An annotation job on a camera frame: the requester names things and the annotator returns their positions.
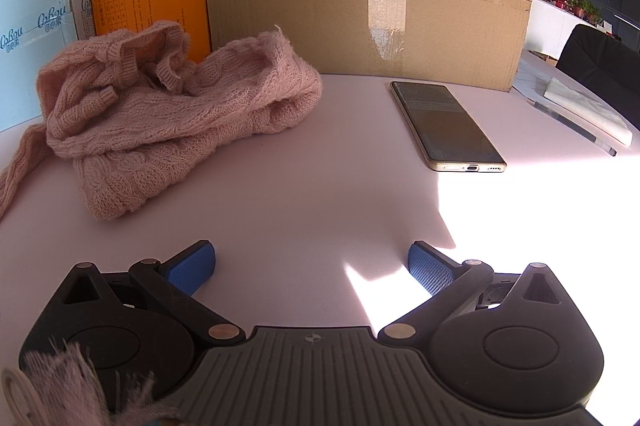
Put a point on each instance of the black office chair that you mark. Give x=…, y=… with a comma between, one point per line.
x=600, y=66

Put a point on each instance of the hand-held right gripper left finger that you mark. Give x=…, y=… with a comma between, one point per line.
x=192, y=267

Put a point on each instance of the gold-edged smartphone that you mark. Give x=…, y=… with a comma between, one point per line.
x=445, y=126

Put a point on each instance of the green potted plants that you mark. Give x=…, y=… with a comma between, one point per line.
x=585, y=7

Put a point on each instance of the white counter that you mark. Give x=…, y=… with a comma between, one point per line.
x=547, y=31

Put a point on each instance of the fuzzy pink fringe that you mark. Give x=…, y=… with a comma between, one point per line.
x=75, y=381

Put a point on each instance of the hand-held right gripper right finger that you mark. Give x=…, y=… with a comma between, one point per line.
x=429, y=269

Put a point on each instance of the white paper sheets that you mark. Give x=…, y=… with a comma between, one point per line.
x=530, y=74

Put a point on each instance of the white tissue pack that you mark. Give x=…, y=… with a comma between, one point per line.
x=585, y=104

